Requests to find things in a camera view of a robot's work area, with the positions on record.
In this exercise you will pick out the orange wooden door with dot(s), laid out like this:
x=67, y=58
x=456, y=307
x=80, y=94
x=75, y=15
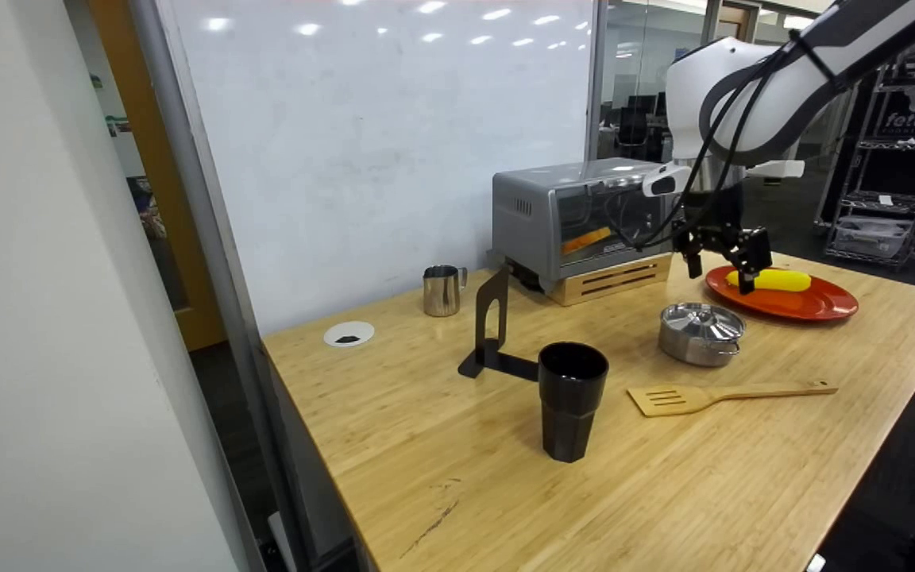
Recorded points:
x=189, y=307

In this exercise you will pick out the small silver metal cup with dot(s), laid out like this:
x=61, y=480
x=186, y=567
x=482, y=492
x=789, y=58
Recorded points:
x=439, y=289

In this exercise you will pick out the black equipment rack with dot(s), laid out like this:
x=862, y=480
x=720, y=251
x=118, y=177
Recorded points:
x=890, y=212

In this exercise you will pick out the silver toaster oven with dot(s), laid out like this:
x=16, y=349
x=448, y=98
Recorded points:
x=541, y=225

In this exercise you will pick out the silver metal pot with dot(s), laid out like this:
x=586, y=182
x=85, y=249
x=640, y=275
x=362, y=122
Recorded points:
x=695, y=352

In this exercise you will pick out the yellow corn cob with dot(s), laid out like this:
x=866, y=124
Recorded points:
x=785, y=280

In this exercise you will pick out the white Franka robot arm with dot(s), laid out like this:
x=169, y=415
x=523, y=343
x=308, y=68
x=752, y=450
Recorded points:
x=731, y=98

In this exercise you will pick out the wooden slotted spatula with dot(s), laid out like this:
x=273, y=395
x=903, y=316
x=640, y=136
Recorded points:
x=681, y=399

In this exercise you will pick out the white glass board panel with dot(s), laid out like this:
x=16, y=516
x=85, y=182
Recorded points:
x=396, y=160

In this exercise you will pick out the silver pot lid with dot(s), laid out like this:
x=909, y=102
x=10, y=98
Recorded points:
x=701, y=322

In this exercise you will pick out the black plastic cup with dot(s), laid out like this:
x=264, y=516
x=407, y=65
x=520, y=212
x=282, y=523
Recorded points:
x=573, y=408

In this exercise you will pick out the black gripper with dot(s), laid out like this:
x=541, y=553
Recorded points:
x=716, y=225

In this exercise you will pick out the black metal bookend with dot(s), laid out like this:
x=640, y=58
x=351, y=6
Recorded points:
x=490, y=319

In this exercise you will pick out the wooden toaster stand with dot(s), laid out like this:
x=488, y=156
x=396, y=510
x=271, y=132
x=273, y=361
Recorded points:
x=610, y=280

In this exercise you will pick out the orange plate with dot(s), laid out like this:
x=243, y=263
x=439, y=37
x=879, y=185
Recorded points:
x=807, y=307

